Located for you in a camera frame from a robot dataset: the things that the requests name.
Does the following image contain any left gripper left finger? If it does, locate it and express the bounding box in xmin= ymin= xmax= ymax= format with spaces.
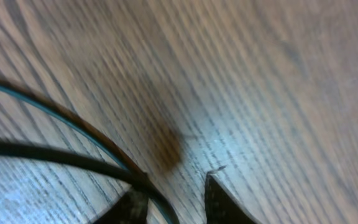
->
xmin=93 ymin=188 xmax=149 ymax=224

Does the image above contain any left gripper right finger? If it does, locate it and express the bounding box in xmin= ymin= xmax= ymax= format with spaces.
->
xmin=204 ymin=167 xmax=257 ymax=224

